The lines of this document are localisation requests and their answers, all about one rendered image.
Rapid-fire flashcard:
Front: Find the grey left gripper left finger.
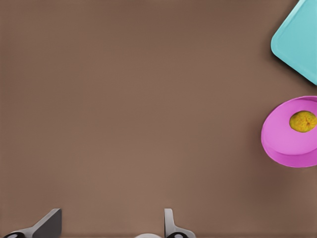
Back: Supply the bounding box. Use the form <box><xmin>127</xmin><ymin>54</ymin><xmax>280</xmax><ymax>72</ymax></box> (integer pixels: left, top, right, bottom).
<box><xmin>0</xmin><ymin>208</ymin><xmax>62</xmax><ymax>238</ymax></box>

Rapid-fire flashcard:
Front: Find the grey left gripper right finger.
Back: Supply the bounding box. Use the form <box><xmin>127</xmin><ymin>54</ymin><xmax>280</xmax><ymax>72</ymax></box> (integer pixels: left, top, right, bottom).
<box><xmin>163</xmin><ymin>208</ymin><xmax>196</xmax><ymax>238</ymax></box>

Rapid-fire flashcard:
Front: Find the pink plate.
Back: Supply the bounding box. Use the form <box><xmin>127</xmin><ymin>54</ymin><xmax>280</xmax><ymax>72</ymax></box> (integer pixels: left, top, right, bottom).
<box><xmin>261</xmin><ymin>95</ymin><xmax>317</xmax><ymax>168</ymax></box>

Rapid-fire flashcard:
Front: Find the turquoise tray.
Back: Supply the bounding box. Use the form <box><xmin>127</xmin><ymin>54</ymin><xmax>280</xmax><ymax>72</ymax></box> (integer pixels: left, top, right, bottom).
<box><xmin>270</xmin><ymin>0</ymin><xmax>317</xmax><ymax>86</ymax></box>

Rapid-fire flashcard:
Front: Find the orange fruit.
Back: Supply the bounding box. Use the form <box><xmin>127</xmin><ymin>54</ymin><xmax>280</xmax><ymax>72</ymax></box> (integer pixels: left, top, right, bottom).
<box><xmin>289</xmin><ymin>111</ymin><xmax>317</xmax><ymax>133</ymax></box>

